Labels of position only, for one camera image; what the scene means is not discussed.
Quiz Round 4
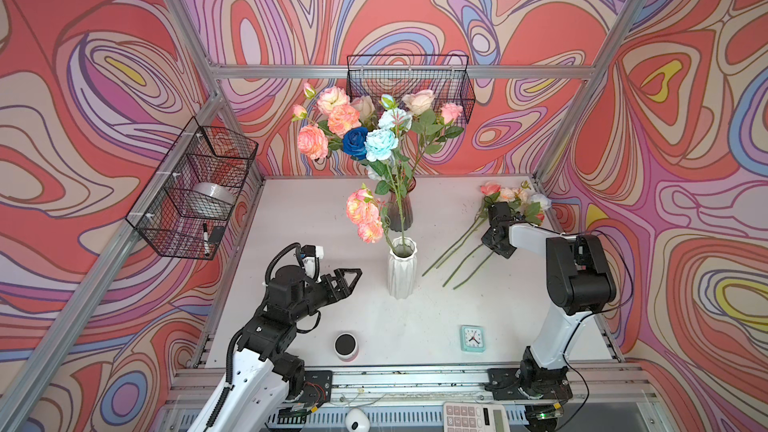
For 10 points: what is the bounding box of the light pink rose stem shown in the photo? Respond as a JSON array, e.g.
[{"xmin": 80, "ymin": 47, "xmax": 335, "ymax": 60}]
[{"xmin": 411, "ymin": 102, "xmax": 464, "ymax": 174}]

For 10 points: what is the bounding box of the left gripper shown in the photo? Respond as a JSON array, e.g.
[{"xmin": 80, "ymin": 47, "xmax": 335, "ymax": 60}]
[{"xmin": 285, "ymin": 269, "xmax": 361, "ymax": 326}]

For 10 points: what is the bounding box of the cream pink rose stem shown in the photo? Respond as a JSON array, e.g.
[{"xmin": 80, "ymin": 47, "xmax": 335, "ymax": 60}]
[{"xmin": 402, "ymin": 89, "xmax": 435, "ymax": 116}]

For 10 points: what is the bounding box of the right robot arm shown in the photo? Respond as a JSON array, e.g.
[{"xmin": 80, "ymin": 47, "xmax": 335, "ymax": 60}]
[{"xmin": 482, "ymin": 202, "xmax": 617, "ymax": 399}]

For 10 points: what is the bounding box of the black wire basket wall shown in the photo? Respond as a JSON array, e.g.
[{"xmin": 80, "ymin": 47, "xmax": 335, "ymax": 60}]
[
  {"xmin": 126, "ymin": 118, "xmax": 258, "ymax": 260},
  {"xmin": 346, "ymin": 52, "xmax": 476, "ymax": 126}
]

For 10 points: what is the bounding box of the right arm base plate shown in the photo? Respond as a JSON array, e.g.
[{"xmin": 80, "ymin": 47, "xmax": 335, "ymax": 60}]
[{"xmin": 483, "ymin": 368, "xmax": 573, "ymax": 402}]

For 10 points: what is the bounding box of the mint green small clock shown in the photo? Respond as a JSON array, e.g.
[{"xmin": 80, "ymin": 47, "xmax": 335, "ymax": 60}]
[{"xmin": 460, "ymin": 325, "xmax": 486, "ymax": 353}]

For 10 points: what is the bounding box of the pink carnation spray stem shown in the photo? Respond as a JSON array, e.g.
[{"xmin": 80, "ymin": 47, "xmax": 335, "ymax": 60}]
[{"xmin": 303, "ymin": 82, "xmax": 351, "ymax": 115}]

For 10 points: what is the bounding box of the bunch of artificial flowers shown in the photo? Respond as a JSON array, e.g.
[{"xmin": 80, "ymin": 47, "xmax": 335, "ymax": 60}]
[{"xmin": 422, "ymin": 180, "xmax": 552, "ymax": 290}]

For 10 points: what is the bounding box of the white ribbed ceramic vase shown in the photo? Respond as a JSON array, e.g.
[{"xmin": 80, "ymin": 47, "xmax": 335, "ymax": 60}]
[{"xmin": 387, "ymin": 237, "xmax": 418, "ymax": 299}]

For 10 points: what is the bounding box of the black wire basket left wall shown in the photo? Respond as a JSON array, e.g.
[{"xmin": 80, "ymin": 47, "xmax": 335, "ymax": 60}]
[{"xmin": 126, "ymin": 118, "xmax": 258, "ymax": 260}]

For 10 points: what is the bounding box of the cream white rose stem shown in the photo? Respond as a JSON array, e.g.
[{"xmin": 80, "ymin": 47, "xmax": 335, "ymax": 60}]
[{"xmin": 351, "ymin": 96, "xmax": 378, "ymax": 130}]

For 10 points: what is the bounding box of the white pink calculator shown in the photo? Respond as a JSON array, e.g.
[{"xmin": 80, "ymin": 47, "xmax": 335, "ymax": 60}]
[{"xmin": 443, "ymin": 402, "xmax": 510, "ymax": 432}]

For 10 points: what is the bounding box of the orange pink peony spray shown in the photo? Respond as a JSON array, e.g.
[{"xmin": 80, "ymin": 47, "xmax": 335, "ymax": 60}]
[{"xmin": 345, "ymin": 184, "xmax": 394, "ymax": 251}]

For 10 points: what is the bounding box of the orange pink carnation spray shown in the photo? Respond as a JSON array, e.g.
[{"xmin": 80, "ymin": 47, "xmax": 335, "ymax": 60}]
[{"xmin": 297, "ymin": 104, "xmax": 362, "ymax": 161}]

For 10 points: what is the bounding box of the black wire basket back wall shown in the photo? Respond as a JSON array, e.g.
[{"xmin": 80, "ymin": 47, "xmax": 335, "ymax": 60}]
[{"xmin": 346, "ymin": 52, "xmax": 476, "ymax": 126}]

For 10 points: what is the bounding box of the white round device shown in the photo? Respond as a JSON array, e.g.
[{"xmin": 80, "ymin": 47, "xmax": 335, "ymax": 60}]
[{"xmin": 344, "ymin": 408, "xmax": 371, "ymax": 432}]

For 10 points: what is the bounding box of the pink grey glass vase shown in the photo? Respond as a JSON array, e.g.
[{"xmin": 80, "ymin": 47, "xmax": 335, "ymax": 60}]
[{"xmin": 387, "ymin": 180, "xmax": 416, "ymax": 232}]

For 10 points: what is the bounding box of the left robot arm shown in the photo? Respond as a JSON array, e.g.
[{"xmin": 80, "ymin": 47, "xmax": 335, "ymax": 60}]
[{"xmin": 189, "ymin": 242, "xmax": 362, "ymax": 431}]

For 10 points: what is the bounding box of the dark blue rose stem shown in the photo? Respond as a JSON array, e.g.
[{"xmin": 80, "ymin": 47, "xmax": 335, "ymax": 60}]
[{"xmin": 341, "ymin": 126, "xmax": 369, "ymax": 161}]

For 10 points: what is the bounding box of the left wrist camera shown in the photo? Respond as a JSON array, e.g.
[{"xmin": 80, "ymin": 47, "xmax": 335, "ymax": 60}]
[{"xmin": 298, "ymin": 245, "xmax": 324, "ymax": 281}]

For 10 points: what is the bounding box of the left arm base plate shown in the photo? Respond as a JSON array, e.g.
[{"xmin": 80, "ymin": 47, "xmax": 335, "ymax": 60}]
[{"xmin": 286, "ymin": 369, "xmax": 333, "ymax": 408}]

